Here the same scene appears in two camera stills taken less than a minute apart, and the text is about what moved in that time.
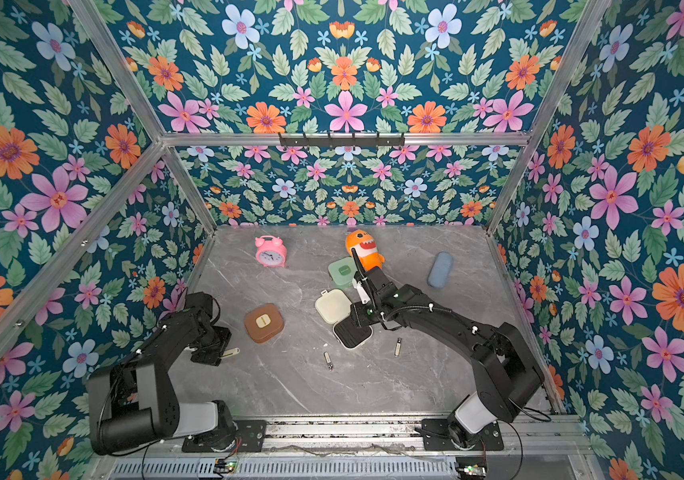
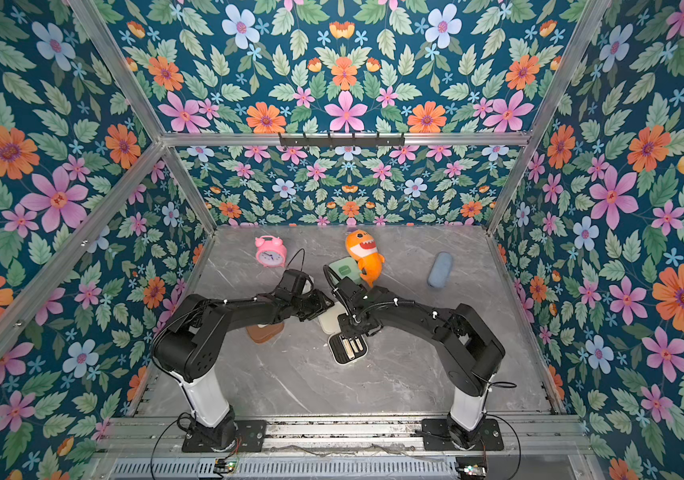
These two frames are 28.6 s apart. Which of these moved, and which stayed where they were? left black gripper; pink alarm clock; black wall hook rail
Moved: left black gripper
Stayed: pink alarm clock; black wall hook rail
